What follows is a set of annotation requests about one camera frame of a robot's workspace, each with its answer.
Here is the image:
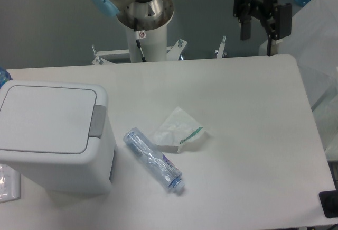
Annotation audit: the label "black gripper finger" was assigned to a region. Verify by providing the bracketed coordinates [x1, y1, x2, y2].
[267, 3, 292, 56]
[240, 20, 251, 40]

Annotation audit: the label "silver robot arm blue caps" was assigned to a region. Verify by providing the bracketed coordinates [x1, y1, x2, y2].
[92, 0, 292, 56]

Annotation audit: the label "white plastic trash can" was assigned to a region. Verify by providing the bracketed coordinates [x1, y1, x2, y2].
[1, 80, 116, 194]

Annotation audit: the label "white packet under trash can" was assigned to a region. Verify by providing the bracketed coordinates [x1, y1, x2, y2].
[1, 164, 21, 203]

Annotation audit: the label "crumpled clear plastic bag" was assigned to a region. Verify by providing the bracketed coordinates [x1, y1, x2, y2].
[150, 107, 205, 153]

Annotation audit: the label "empty clear plastic bottle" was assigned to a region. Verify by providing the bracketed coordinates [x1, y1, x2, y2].
[123, 128, 185, 194]

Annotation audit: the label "black device table corner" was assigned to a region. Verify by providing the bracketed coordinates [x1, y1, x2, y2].
[319, 190, 337, 218]

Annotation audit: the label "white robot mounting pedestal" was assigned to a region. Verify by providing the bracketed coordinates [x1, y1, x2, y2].
[91, 23, 228, 66]

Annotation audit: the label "black cable on pedestal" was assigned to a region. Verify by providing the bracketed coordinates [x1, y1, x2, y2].
[133, 17, 147, 63]

